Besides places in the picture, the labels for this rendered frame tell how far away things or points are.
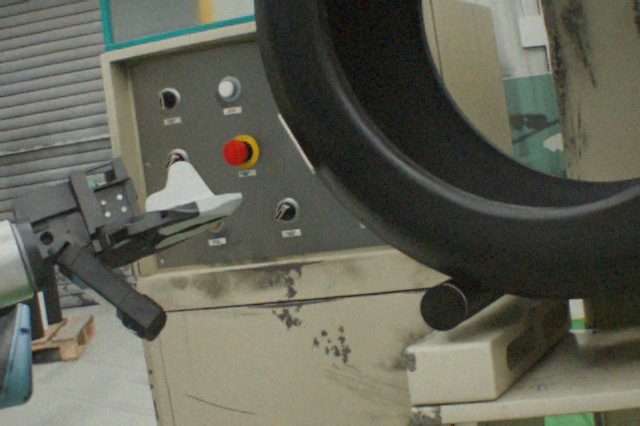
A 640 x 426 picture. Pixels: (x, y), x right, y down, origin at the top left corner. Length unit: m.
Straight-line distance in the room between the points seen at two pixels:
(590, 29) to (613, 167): 0.17
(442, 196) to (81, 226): 0.33
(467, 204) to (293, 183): 0.84
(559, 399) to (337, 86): 0.36
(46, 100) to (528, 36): 4.14
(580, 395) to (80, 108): 9.82
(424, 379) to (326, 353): 0.70
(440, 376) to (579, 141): 0.43
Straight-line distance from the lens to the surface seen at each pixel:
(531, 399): 1.20
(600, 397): 1.19
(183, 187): 1.17
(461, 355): 1.21
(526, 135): 10.53
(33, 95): 10.99
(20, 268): 1.13
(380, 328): 1.88
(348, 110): 1.17
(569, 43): 1.53
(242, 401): 2.00
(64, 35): 10.94
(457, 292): 1.20
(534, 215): 1.13
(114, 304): 1.14
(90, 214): 1.15
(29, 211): 1.17
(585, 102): 1.53
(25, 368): 1.41
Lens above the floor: 1.07
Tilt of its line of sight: 3 degrees down
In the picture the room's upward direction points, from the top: 8 degrees counter-clockwise
